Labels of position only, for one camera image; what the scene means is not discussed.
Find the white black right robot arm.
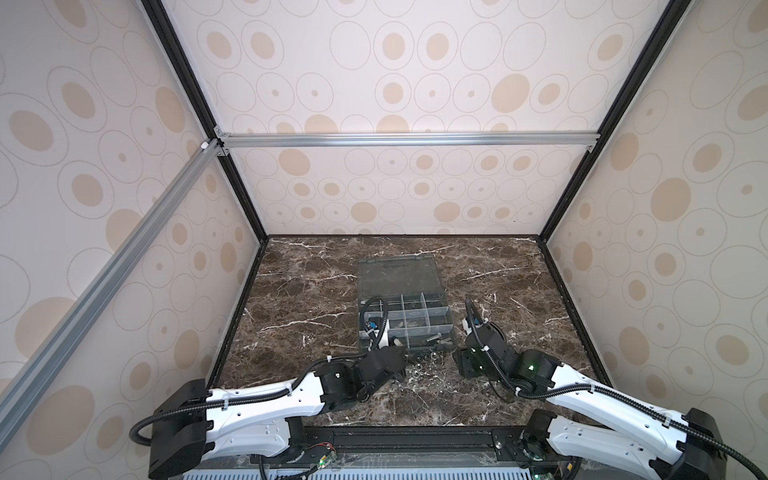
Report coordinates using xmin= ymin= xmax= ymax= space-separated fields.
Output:
xmin=454 ymin=303 xmax=766 ymax=479

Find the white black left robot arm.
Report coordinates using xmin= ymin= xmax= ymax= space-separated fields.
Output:
xmin=129 ymin=346 xmax=406 ymax=479

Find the clear plastic organizer box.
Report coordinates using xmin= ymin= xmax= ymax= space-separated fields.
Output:
xmin=357 ymin=254 xmax=455 ymax=356

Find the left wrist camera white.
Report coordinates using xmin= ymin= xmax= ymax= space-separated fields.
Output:
xmin=376 ymin=320 xmax=404 ymax=348

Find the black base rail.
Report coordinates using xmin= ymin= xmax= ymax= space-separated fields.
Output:
xmin=179 ymin=424 xmax=673 ymax=480

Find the horizontal aluminium frame bar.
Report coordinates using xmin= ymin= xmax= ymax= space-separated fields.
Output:
xmin=220 ymin=131 xmax=600 ymax=148

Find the diagonal aluminium frame bar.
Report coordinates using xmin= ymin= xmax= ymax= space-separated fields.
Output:
xmin=1 ymin=138 xmax=222 ymax=448

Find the black right corner post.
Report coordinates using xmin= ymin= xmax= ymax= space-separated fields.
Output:
xmin=539 ymin=0 xmax=693 ymax=243

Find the black corner post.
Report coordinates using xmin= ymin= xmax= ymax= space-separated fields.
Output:
xmin=539 ymin=0 xmax=693 ymax=243
xmin=140 ymin=0 xmax=269 ymax=243

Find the black left corner post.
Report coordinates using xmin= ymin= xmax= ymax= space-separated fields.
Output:
xmin=140 ymin=0 xmax=269 ymax=243

